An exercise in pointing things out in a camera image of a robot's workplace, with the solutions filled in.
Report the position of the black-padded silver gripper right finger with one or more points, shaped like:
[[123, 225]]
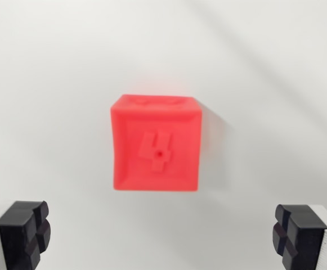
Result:
[[306, 242]]

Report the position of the black-padded silver gripper left finger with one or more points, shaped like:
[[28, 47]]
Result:
[[14, 239]]

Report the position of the red cube with number four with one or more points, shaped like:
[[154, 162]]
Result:
[[157, 146]]

